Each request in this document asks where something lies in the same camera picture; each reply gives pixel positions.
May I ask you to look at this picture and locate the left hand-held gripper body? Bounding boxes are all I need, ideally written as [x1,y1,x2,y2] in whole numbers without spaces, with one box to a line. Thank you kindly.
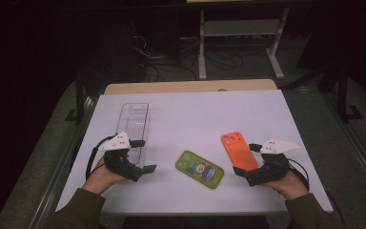
[99,132,144,183]

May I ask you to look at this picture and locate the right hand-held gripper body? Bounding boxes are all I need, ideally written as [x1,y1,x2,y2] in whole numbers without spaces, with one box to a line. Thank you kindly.
[245,137,305,187]

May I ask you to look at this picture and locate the clear plastic tray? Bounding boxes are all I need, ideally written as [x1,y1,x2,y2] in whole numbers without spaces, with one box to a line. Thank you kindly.
[115,102,152,169]

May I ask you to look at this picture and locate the orange phone case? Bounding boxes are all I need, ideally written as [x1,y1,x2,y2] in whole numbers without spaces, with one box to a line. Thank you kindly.
[220,131,260,173]

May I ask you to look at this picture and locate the green cartoon phone case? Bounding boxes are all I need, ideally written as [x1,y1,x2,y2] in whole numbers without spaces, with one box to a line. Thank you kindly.
[174,150,225,190]

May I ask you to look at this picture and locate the person's right hand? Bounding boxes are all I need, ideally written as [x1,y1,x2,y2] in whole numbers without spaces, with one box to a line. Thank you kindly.
[261,160,309,201]

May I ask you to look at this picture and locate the person's left hand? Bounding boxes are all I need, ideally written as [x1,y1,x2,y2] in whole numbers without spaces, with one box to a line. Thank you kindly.
[82,154,132,196]

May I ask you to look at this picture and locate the black metal stand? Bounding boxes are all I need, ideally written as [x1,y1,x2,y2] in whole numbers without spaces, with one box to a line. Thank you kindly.
[336,63,365,122]
[65,73,92,123]

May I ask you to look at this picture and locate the right hand-held gripper cable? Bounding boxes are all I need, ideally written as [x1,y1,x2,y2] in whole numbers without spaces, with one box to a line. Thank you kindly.
[287,157,346,225]

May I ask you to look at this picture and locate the hand-held gripper cable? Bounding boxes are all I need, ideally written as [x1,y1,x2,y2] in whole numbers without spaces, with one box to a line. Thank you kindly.
[287,157,346,225]
[85,135,117,180]

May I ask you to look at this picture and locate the left hand-held gripper cable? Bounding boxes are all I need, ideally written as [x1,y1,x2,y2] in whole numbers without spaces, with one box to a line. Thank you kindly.
[85,135,117,180]

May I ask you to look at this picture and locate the grey metal floor rail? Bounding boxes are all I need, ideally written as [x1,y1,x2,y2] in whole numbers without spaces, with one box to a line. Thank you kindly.
[28,94,99,229]
[322,92,366,195]

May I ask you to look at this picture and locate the tangle of floor cables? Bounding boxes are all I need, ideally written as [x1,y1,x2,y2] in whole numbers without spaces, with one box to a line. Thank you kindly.
[130,15,246,82]

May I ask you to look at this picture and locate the white metal desk frame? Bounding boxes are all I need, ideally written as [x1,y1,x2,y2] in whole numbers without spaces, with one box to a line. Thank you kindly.
[198,7,290,80]

